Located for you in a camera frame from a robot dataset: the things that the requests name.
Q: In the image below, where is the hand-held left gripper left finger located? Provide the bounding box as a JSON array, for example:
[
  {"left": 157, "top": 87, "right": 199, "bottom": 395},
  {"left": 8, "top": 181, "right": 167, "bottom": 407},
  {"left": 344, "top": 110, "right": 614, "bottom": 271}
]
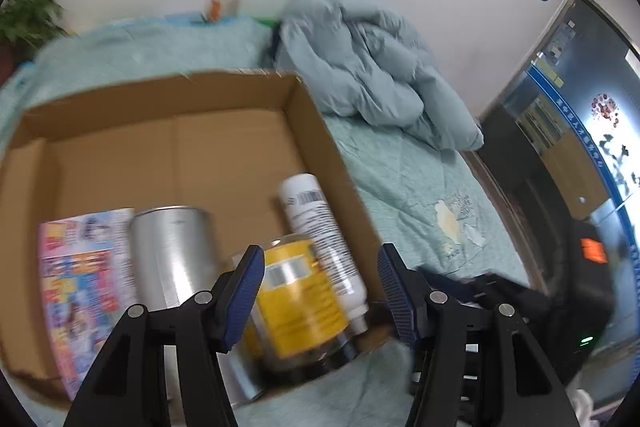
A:
[{"left": 62, "top": 244, "right": 266, "bottom": 427}]

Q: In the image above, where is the yellow label jar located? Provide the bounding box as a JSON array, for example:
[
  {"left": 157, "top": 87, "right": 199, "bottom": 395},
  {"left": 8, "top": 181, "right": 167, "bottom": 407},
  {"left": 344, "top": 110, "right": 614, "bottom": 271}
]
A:
[{"left": 245, "top": 234, "right": 361, "bottom": 383}]

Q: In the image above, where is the orange label glass jar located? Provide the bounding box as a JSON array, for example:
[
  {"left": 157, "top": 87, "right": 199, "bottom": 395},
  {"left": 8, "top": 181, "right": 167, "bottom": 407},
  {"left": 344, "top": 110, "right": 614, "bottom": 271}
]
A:
[{"left": 202, "top": 0, "right": 243, "bottom": 24}]

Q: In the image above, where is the light blue puffer jacket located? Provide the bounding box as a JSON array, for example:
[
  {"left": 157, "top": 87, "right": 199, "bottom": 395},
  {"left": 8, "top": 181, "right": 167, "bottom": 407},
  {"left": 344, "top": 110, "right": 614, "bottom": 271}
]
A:
[{"left": 267, "top": 0, "right": 485, "bottom": 152}]

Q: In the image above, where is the cardboard box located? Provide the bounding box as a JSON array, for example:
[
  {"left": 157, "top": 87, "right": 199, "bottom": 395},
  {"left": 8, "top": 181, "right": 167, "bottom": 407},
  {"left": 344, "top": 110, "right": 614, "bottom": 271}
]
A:
[{"left": 0, "top": 68, "right": 386, "bottom": 413}]

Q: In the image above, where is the silver metal can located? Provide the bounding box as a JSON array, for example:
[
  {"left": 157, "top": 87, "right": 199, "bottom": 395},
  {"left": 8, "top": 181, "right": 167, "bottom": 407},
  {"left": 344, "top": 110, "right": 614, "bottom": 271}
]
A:
[{"left": 129, "top": 205, "right": 266, "bottom": 403}]

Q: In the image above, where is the colourful board game box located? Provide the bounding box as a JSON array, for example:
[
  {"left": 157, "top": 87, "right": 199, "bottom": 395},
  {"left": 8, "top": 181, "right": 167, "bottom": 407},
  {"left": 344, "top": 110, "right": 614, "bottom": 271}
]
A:
[{"left": 37, "top": 207, "right": 138, "bottom": 400}]

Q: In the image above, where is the glass notice board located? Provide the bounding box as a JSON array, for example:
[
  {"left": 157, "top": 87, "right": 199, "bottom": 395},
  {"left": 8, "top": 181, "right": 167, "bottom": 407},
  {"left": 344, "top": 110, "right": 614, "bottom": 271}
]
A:
[{"left": 480, "top": 0, "right": 640, "bottom": 308}]

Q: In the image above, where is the potted green plant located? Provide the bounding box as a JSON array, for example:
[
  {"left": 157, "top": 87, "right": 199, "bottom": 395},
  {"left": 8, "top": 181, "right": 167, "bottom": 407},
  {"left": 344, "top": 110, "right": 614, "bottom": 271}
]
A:
[{"left": 0, "top": 0, "right": 68, "bottom": 72}]

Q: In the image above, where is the teal quilted blanket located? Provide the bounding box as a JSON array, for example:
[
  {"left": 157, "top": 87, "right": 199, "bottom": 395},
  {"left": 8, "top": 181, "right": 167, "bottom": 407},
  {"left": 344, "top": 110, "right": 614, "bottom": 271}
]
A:
[{"left": 0, "top": 14, "right": 531, "bottom": 427}]

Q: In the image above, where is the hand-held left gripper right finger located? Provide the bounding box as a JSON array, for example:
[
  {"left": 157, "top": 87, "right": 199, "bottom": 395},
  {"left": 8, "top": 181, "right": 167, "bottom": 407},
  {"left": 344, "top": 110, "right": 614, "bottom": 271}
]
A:
[{"left": 376, "top": 243, "right": 581, "bottom": 427}]

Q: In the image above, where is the white cloth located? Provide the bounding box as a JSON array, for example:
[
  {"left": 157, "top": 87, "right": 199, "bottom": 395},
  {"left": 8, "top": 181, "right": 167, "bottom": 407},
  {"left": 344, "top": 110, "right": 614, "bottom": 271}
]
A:
[{"left": 570, "top": 387, "right": 608, "bottom": 423}]

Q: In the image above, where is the white spray bottle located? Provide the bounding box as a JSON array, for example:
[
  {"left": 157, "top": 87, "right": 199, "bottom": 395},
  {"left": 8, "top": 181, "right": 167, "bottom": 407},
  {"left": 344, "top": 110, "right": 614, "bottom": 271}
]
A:
[{"left": 277, "top": 174, "right": 371, "bottom": 335}]

